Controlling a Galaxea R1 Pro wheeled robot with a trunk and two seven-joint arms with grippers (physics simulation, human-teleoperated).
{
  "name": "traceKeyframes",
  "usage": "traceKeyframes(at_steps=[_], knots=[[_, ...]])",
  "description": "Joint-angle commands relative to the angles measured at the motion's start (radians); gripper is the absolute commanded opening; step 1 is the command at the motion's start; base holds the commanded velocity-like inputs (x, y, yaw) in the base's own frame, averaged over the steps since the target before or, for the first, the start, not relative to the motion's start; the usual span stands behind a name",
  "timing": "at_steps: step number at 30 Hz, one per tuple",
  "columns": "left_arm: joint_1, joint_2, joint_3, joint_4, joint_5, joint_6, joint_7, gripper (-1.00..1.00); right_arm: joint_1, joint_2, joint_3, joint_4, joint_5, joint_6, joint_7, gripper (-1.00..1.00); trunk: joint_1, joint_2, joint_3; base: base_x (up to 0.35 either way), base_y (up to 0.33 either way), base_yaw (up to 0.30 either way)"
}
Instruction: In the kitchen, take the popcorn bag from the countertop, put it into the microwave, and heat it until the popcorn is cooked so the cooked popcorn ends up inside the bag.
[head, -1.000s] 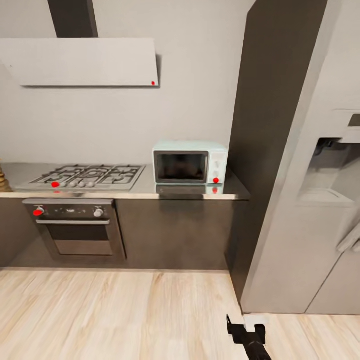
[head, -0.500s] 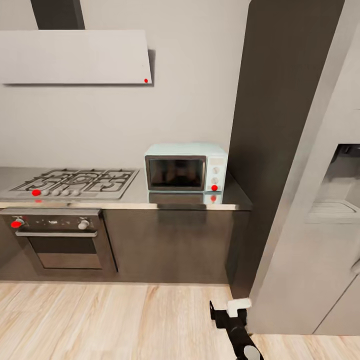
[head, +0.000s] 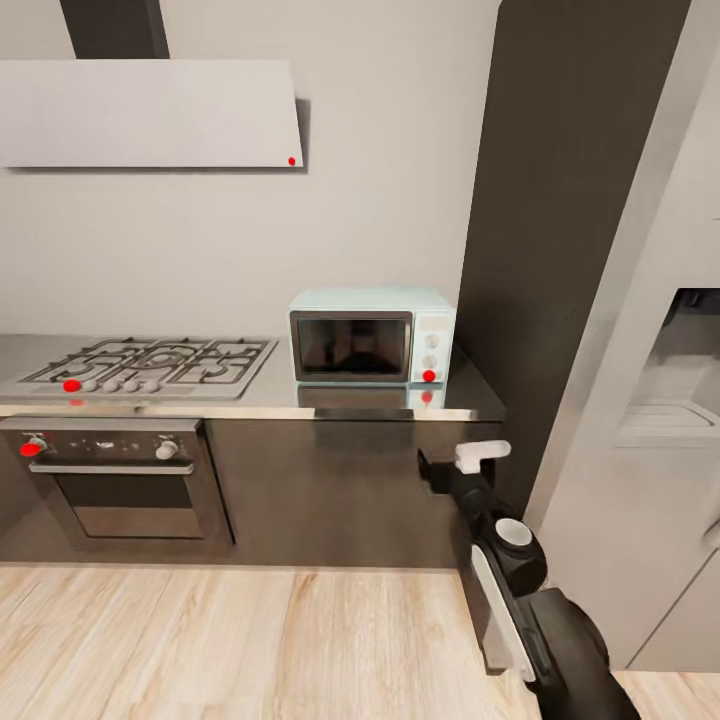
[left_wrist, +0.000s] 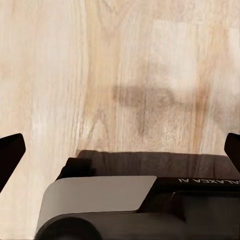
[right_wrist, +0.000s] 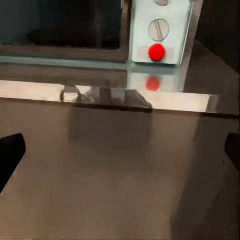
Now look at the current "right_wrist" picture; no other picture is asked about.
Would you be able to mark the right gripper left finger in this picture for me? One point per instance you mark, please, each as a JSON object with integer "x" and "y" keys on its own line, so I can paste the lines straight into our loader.
{"x": 12, "y": 150}

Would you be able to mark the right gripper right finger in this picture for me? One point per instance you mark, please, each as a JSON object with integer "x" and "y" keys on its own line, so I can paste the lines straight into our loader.
{"x": 232, "y": 149}

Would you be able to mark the fridge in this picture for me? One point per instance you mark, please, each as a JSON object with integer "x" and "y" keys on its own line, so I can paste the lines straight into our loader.
{"x": 219, "y": 30}

